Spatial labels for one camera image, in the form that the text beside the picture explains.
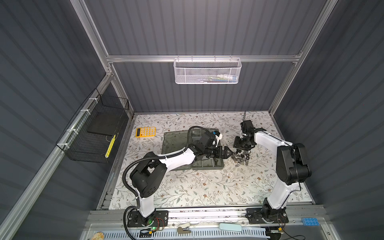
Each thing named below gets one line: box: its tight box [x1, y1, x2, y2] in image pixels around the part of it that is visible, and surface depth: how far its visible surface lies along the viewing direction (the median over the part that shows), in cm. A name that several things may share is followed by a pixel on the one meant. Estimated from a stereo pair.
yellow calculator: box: [135, 126, 157, 138], surface depth 110 cm
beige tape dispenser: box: [177, 226, 191, 234], surface depth 71 cm
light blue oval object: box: [219, 223, 242, 232], surface depth 72 cm
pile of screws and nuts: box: [231, 148, 252, 167], surface depth 96 cm
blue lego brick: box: [301, 217, 320, 226], surface depth 73 cm
